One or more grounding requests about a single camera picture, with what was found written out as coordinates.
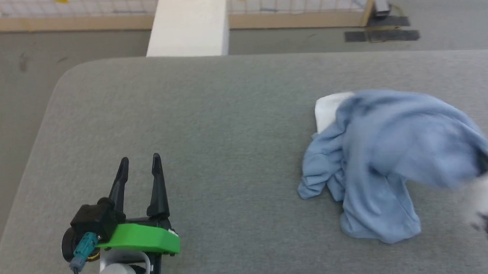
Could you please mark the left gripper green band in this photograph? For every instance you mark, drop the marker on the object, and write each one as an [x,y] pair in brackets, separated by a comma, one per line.
[145,239]

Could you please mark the light blue and white garment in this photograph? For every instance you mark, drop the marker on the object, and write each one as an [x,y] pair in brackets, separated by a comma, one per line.
[392,147]

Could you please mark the grey fabric sofa seat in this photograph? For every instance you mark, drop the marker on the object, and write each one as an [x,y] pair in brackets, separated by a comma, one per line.
[227,133]

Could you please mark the white rectangular box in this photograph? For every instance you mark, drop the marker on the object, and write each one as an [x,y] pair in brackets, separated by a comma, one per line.
[189,26]

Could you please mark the short black floor mat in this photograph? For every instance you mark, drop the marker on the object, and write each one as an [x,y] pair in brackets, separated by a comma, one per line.
[389,22]

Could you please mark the grey metal stand foot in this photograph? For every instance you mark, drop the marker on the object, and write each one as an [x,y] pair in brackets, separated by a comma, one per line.
[381,3]

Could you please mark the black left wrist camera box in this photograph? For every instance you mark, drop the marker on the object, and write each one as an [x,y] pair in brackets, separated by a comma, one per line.
[93,217]

